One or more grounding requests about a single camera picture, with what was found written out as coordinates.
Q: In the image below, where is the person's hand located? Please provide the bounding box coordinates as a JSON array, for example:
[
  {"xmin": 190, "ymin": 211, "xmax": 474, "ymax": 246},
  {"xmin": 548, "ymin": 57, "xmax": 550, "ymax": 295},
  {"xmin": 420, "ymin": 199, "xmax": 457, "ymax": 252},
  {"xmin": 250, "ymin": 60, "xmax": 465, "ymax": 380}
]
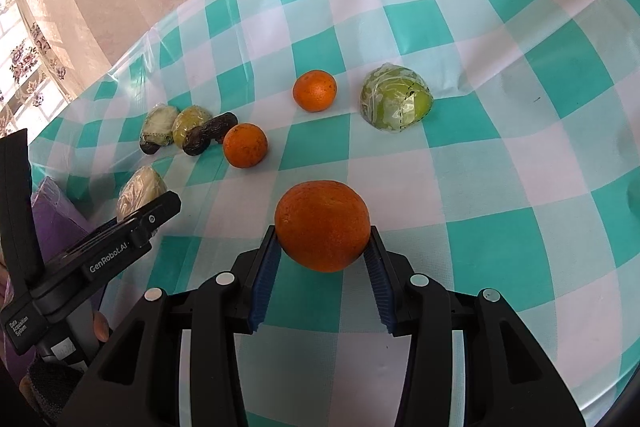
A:
[{"xmin": 93, "ymin": 311, "xmax": 111, "ymax": 343}]

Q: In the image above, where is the purple cardboard box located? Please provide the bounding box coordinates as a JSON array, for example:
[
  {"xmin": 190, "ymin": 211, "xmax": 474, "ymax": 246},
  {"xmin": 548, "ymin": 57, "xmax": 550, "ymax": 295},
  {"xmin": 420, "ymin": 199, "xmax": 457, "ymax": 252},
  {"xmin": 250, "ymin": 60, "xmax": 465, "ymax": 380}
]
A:
[{"xmin": 1, "ymin": 176, "xmax": 104, "ymax": 384}]

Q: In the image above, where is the teal checkered tablecloth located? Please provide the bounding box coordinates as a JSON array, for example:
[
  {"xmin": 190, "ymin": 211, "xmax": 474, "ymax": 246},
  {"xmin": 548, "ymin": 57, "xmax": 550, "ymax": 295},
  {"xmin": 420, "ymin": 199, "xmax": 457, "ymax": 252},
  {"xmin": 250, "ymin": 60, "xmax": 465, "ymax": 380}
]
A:
[{"xmin": 29, "ymin": 0, "xmax": 639, "ymax": 425}]

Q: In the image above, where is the small dark fruit left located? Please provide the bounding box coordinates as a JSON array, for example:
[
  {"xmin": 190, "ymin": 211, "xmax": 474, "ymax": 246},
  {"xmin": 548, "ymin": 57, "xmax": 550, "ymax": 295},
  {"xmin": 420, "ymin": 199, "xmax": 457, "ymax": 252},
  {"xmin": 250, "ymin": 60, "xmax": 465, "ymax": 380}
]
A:
[{"xmin": 139, "ymin": 141, "xmax": 160, "ymax": 155}]

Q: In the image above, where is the dark brown fruit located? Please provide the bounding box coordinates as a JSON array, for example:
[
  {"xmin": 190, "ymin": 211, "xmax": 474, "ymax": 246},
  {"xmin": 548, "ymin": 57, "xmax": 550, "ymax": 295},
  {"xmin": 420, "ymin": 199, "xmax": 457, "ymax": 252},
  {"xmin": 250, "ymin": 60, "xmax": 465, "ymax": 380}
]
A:
[
  {"xmin": 182, "ymin": 127, "xmax": 212, "ymax": 156},
  {"xmin": 202, "ymin": 112, "xmax": 239, "ymax": 144}
]

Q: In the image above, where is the wrapped yellow-green fruit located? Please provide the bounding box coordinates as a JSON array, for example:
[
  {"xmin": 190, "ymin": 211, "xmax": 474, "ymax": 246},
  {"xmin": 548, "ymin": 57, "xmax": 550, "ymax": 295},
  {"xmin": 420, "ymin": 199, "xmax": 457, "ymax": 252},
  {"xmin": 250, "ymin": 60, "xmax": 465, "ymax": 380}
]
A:
[{"xmin": 171, "ymin": 105, "xmax": 213, "ymax": 150}]

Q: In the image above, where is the wrapped pale cabbage piece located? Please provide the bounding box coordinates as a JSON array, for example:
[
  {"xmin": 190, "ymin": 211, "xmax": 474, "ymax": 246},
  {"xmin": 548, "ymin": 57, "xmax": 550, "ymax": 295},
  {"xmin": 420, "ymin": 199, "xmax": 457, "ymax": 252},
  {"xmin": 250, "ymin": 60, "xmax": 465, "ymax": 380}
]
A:
[{"xmin": 140, "ymin": 104, "xmax": 179, "ymax": 146}]

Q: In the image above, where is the large orange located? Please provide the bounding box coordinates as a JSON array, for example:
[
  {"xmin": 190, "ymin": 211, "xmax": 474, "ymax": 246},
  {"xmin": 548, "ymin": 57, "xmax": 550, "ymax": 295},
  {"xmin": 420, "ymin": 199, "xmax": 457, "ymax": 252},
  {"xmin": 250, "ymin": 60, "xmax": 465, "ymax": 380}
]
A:
[{"xmin": 274, "ymin": 180, "xmax": 371, "ymax": 273}]

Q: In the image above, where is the floral lace curtain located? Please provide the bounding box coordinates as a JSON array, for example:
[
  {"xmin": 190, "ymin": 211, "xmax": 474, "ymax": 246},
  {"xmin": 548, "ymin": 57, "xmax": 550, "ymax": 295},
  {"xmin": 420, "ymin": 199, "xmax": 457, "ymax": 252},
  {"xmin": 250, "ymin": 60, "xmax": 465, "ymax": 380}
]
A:
[{"xmin": 0, "ymin": 0, "xmax": 72, "ymax": 139}]

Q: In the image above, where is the green cabbage half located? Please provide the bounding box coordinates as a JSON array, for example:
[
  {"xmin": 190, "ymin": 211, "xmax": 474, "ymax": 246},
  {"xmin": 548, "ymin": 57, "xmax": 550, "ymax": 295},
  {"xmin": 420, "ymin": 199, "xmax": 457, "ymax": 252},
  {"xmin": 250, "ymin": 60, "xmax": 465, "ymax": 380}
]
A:
[{"xmin": 360, "ymin": 63, "xmax": 434, "ymax": 132}]

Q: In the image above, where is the small orange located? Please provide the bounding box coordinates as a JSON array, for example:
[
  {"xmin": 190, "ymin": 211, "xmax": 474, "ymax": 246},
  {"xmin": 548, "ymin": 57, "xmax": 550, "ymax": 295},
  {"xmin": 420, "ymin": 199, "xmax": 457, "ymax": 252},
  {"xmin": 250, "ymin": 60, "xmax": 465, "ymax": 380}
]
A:
[
  {"xmin": 292, "ymin": 69, "xmax": 337, "ymax": 113},
  {"xmin": 222, "ymin": 124, "xmax": 269, "ymax": 168}
]

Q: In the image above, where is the pale vegetable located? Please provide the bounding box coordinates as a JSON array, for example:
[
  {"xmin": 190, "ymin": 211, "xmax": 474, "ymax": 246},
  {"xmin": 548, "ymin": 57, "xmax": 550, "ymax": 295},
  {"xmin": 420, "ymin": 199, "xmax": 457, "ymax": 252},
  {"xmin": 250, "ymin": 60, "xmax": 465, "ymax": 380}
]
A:
[{"xmin": 116, "ymin": 166, "xmax": 167, "ymax": 221}]

